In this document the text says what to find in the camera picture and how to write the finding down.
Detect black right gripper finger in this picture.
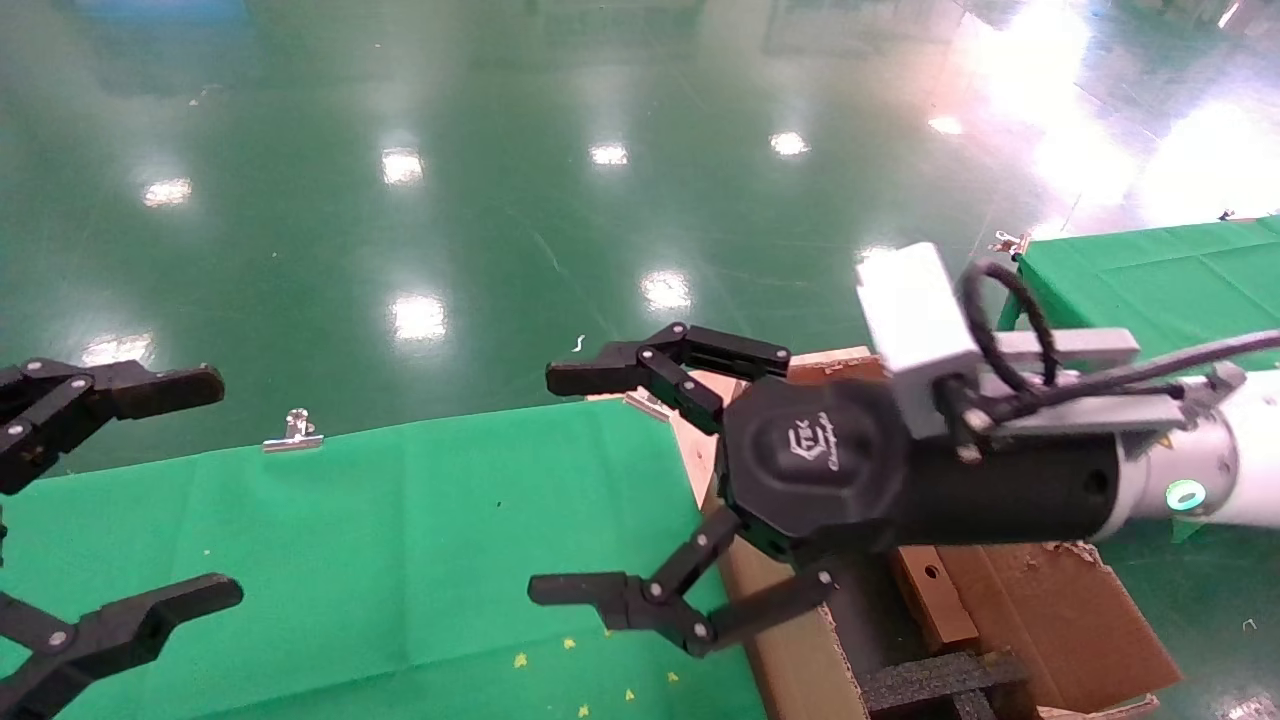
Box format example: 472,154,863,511
545,323,791,436
527,507,836,659

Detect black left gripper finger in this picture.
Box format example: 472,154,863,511
0,360,227,498
0,576,246,720

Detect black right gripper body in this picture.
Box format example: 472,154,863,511
720,378,1119,561

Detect small brown cardboard box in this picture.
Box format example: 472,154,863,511
893,545,983,654

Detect large open cardboard carton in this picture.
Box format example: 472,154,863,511
670,348,1183,720

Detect large green table cloth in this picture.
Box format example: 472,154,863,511
0,398,766,720

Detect black foam insert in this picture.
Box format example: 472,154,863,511
858,648,1031,720

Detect small green table cloth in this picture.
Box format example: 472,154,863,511
997,215,1280,546

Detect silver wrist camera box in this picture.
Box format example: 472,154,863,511
857,242,986,441

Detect black camera cable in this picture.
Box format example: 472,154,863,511
958,257,1280,426

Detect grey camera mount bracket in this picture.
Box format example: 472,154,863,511
975,330,1246,463

